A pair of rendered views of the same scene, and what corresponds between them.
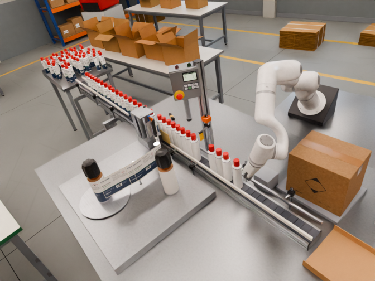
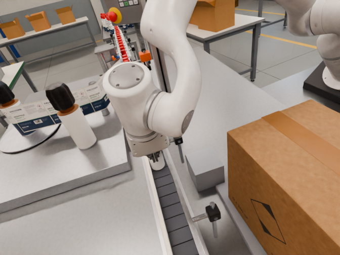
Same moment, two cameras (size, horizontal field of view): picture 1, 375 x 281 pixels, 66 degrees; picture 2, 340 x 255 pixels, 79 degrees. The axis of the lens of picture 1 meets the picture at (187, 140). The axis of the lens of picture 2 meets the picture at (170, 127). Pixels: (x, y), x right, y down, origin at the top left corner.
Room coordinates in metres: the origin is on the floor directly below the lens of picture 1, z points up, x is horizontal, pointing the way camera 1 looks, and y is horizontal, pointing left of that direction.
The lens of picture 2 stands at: (0.68, -0.53, 1.44)
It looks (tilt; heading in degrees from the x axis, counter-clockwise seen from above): 37 degrees down; 26
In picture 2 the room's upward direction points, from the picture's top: 13 degrees counter-clockwise
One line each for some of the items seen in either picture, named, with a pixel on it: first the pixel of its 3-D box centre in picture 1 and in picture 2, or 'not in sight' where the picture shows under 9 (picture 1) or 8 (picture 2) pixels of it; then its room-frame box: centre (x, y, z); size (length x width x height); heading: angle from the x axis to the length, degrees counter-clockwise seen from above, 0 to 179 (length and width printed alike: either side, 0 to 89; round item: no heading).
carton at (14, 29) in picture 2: not in sight; (11, 28); (4.52, 4.80, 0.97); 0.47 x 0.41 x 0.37; 37
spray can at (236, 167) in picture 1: (237, 173); (152, 145); (1.13, -0.23, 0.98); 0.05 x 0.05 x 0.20
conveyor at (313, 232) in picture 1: (198, 161); (144, 120); (1.42, -0.05, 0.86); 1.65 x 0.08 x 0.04; 33
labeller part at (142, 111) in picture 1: (142, 111); (104, 47); (1.72, 0.27, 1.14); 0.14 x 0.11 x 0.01; 33
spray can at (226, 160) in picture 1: (226, 166); not in sight; (1.20, -0.19, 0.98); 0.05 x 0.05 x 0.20
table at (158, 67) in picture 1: (149, 75); (193, 43); (4.04, 0.36, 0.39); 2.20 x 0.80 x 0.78; 41
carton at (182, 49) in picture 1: (179, 47); (215, 8); (3.34, -0.12, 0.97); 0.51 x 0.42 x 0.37; 136
